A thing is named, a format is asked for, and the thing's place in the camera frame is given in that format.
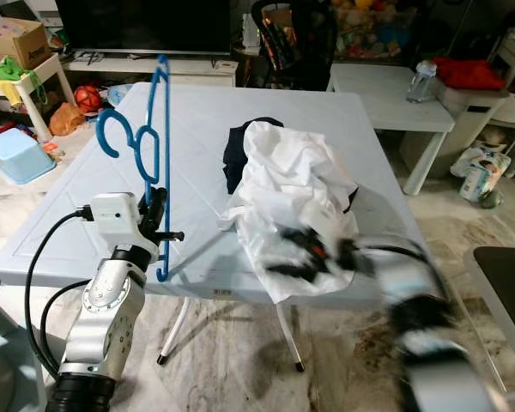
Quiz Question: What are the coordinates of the low white side table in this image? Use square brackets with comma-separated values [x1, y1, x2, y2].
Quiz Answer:
[0, 53, 76, 142]

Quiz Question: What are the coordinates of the brown cardboard box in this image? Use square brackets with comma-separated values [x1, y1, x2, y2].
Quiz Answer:
[0, 15, 52, 70]

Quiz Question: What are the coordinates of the toy filled shelf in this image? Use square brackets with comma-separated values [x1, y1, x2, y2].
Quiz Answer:
[330, 0, 430, 61]

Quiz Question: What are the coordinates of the white television stand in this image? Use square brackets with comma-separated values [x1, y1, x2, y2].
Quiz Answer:
[64, 51, 237, 87]

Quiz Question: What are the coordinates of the dark navy garment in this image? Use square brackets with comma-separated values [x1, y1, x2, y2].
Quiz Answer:
[223, 118, 284, 194]

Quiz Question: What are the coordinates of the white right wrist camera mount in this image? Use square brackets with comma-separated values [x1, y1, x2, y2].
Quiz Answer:
[369, 249, 439, 301]

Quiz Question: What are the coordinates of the blue plastic clothes hanger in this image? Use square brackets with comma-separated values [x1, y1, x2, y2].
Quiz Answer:
[96, 53, 173, 282]

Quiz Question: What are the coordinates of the white shirt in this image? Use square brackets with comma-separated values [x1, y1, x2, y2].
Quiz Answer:
[219, 120, 361, 303]

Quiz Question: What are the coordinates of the orange plastic bag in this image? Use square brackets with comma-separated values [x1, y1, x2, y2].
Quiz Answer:
[49, 101, 84, 136]

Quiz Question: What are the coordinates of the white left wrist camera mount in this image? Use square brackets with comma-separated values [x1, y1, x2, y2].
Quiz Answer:
[90, 192, 148, 258]

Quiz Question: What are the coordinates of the light blue plastic tub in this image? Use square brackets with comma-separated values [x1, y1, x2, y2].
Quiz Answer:
[0, 127, 57, 185]

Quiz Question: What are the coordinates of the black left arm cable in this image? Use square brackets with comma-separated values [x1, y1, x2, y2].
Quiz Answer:
[24, 204, 95, 383]

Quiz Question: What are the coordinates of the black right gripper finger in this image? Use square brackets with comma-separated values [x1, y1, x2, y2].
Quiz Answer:
[279, 225, 327, 248]
[264, 262, 329, 284]

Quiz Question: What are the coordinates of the black flat television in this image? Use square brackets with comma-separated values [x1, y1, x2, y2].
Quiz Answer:
[56, 0, 233, 57]

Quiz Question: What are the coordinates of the red cloth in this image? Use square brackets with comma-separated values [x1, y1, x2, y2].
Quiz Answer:
[433, 56, 506, 91]

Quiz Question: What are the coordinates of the light grey folding table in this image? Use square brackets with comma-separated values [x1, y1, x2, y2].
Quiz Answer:
[0, 82, 434, 372]

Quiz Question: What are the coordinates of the clear water bottle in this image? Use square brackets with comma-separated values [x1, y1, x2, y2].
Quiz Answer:
[406, 58, 439, 104]

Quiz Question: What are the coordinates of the white printed plastic bag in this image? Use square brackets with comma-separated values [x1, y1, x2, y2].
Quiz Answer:
[451, 142, 512, 209]

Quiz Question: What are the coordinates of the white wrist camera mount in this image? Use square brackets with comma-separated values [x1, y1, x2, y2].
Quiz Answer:
[369, 249, 439, 301]
[90, 192, 148, 258]

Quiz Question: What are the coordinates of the small white plastic table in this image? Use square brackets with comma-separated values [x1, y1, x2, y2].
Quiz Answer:
[328, 63, 456, 197]

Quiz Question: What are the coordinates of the white storage cabinet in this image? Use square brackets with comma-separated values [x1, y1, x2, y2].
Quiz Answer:
[438, 86, 515, 173]

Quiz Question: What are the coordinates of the red toy ball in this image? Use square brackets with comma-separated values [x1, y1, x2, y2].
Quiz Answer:
[76, 84, 104, 112]

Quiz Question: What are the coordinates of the black mesh office chair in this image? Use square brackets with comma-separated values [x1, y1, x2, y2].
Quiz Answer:
[251, 0, 337, 91]

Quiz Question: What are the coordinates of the green cloth toy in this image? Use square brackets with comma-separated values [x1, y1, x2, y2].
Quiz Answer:
[0, 56, 35, 82]

